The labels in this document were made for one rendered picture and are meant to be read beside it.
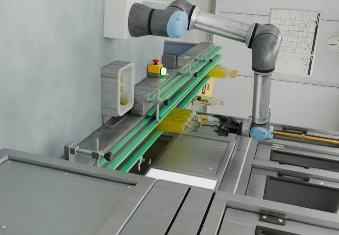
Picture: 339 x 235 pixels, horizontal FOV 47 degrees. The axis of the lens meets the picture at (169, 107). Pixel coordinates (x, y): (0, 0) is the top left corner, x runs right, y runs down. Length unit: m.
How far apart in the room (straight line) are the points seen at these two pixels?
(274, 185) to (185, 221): 1.07
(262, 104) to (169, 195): 0.90
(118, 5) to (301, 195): 1.16
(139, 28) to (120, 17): 0.09
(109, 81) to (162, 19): 0.36
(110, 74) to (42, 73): 0.44
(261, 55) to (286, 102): 6.38
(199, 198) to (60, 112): 0.72
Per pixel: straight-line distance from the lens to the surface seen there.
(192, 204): 0.97
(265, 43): 1.70
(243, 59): 7.90
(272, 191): 1.88
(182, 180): 1.78
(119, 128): 1.81
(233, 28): 1.80
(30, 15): 1.32
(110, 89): 1.77
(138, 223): 0.90
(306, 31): 7.75
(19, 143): 1.35
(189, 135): 2.24
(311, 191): 1.95
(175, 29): 1.69
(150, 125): 1.91
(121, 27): 1.73
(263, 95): 1.76
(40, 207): 1.00
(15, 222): 0.96
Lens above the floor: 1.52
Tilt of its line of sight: 15 degrees down
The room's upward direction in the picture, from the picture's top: 98 degrees clockwise
